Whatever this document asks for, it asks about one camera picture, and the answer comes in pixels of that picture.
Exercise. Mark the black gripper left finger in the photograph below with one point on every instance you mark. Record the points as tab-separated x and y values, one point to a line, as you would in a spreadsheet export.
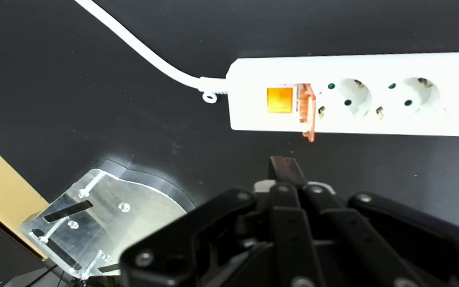
240	240

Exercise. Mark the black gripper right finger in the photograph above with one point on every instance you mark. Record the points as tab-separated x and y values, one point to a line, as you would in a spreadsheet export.
390	240

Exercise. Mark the clear acrylic plate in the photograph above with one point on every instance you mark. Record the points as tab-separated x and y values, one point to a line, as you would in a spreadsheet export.
108	221

